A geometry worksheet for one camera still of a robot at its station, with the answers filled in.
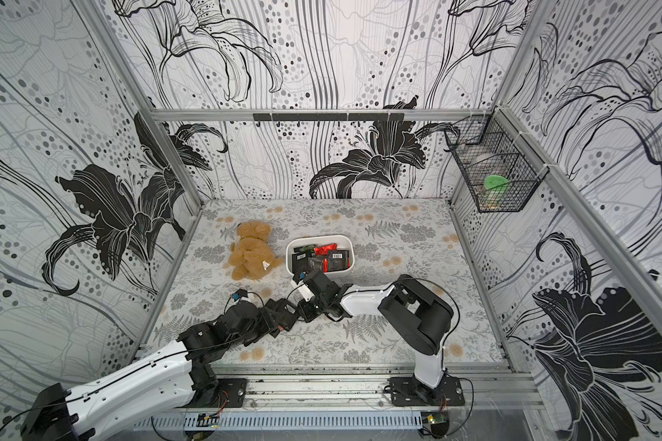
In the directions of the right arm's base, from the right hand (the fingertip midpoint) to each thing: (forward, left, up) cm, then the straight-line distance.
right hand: (301, 307), depth 89 cm
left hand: (-8, +5, +5) cm, 10 cm away
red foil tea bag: (+20, -7, +5) cm, 21 cm away
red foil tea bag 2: (+13, -8, +5) cm, 16 cm away
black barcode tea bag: (+15, -12, +5) cm, 20 cm away
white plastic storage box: (+23, -14, +4) cm, 28 cm away
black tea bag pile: (+17, +1, +3) cm, 17 cm away
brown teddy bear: (+12, +16, +13) cm, 24 cm away
